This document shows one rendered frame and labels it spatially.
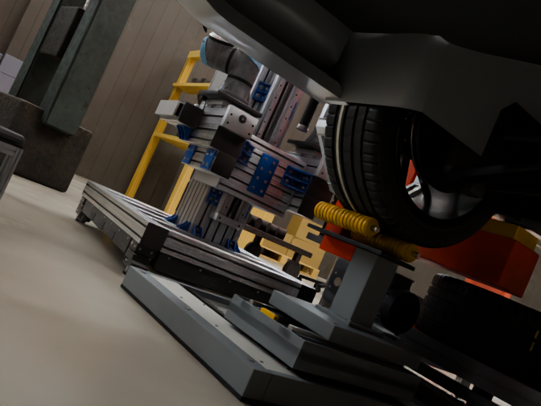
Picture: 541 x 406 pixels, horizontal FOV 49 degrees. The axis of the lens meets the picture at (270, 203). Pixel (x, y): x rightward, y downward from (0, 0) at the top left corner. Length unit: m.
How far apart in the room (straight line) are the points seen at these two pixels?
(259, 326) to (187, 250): 0.77
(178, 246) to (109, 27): 2.73
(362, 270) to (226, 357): 0.53
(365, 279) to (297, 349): 0.37
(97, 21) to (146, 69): 4.46
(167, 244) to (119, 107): 6.80
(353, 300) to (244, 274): 0.78
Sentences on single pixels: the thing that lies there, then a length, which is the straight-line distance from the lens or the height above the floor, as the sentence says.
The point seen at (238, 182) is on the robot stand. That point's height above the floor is 0.52.
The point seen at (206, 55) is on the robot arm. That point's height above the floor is 0.95.
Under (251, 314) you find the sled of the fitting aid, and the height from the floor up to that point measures 0.15.
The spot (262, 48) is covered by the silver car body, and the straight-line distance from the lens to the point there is 1.33.
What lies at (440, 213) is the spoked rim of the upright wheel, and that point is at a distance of 1.92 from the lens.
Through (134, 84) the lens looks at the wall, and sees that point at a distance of 9.07.
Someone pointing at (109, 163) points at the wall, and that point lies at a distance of 9.03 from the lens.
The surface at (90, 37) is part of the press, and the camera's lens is 4.70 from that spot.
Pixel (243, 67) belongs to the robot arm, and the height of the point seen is 0.96.
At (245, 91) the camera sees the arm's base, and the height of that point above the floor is 0.87.
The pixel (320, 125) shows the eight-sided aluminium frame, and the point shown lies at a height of 0.74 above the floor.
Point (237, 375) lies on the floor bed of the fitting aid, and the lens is 1.44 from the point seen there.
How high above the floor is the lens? 0.38
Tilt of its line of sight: 3 degrees up
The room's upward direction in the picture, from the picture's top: 24 degrees clockwise
